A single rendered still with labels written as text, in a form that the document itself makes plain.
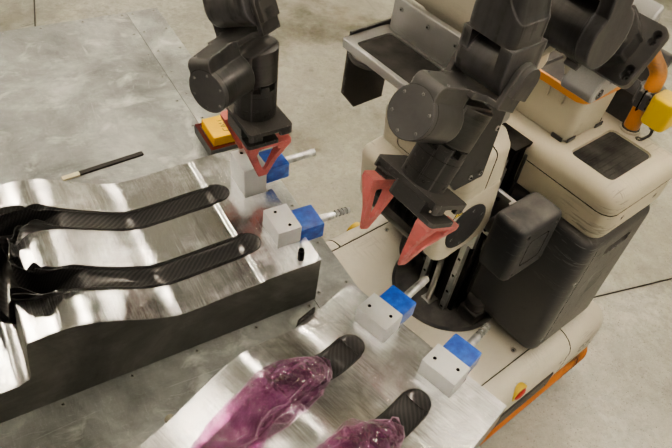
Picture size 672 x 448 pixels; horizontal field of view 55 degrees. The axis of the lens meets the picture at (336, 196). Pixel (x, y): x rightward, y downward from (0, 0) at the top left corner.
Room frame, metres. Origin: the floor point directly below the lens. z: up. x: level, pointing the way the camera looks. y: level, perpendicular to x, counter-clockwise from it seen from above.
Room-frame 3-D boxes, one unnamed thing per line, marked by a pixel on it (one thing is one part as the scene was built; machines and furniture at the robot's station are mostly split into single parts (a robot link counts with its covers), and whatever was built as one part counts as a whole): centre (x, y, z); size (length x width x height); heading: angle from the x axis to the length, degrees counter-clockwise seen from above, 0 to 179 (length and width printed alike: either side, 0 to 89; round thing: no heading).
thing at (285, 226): (0.65, 0.03, 0.89); 0.13 x 0.05 x 0.05; 126
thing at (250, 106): (0.72, 0.13, 1.04); 0.10 x 0.07 x 0.07; 37
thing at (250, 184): (0.74, 0.10, 0.91); 0.13 x 0.05 x 0.05; 127
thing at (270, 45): (0.71, 0.13, 1.10); 0.07 x 0.06 x 0.07; 154
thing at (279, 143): (0.71, 0.12, 0.97); 0.07 x 0.07 x 0.09; 37
